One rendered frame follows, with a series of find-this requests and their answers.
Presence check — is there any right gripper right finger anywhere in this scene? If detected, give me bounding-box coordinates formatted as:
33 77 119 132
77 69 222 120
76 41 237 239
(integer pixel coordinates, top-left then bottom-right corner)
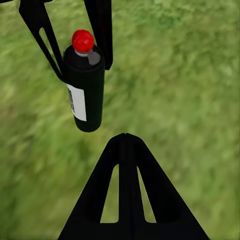
125 133 210 240

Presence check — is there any pesticide atomizer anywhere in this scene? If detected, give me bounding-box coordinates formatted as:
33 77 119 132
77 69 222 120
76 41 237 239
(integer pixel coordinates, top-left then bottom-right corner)
63 29 106 133

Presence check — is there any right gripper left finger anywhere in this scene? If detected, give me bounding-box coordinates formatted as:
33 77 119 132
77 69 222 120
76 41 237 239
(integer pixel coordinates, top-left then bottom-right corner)
58 133 133 240

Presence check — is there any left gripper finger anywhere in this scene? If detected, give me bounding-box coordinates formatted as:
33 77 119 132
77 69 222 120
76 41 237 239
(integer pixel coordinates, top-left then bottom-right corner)
84 0 113 70
19 0 71 85

